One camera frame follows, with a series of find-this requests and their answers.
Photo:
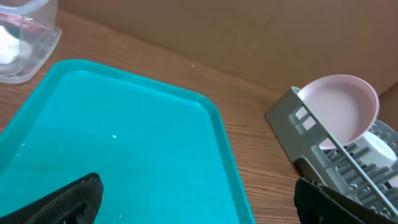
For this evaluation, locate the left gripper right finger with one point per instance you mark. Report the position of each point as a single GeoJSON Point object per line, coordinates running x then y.
{"type": "Point", "coordinates": [318, 204]}

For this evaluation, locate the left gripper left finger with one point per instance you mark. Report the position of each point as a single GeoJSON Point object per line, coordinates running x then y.
{"type": "Point", "coordinates": [77, 202]}

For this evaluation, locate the grey bowl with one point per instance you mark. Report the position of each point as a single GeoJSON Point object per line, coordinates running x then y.
{"type": "Point", "coordinates": [379, 152]}

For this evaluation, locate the large white plate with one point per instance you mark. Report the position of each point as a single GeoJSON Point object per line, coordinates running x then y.
{"type": "Point", "coordinates": [345, 105]}

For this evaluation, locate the white napkin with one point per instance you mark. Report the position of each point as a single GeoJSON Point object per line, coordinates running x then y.
{"type": "Point", "coordinates": [13, 48]}

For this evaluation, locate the red snack wrapper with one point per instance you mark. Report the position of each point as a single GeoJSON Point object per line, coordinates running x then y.
{"type": "Point", "coordinates": [15, 24]}

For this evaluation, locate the grey dishwasher rack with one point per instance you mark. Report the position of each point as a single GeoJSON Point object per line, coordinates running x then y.
{"type": "Point", "coordinates": [320, 157]}

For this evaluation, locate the teal serving tray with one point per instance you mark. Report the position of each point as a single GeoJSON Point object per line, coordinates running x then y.
{"type": "Point", "coordinates": [161, 152]}

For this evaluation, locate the clear plastic bin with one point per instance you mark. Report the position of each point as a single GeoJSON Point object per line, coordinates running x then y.
{"type": "Point", "coordinates": [43, 12]}

